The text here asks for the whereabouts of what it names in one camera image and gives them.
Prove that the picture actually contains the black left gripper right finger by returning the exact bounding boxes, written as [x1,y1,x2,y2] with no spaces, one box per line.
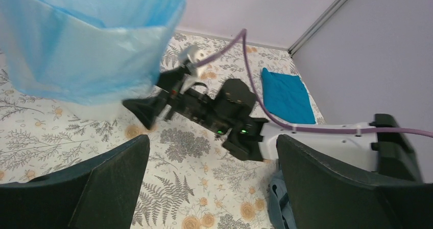
[276,134,432,228]

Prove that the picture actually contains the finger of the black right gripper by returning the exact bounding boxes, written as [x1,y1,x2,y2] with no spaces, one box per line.
[122,91,170,130]

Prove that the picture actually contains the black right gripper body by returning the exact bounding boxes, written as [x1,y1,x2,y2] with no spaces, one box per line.
[157,67,257,134]

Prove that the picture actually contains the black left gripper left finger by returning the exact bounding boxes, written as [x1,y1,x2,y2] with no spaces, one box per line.
[1,135,150,228]

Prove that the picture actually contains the white paper trash bin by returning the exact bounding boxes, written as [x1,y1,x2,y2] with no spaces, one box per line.
[58,101,126,122]

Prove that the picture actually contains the blue plastic trash bag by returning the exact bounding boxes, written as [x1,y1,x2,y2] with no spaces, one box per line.
[1,0,186,105]

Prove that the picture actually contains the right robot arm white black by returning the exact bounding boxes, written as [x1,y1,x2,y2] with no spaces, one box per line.
[123,67,422,182]

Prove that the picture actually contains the grey-blue crumpled cloth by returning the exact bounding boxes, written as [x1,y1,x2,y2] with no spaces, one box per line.
[268,170,297,229]

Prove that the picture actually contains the teal folded cloth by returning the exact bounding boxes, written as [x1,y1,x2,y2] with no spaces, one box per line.
[261,68,316,124]

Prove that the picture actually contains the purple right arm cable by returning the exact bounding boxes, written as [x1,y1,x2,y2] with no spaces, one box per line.
[196,28,433,139]

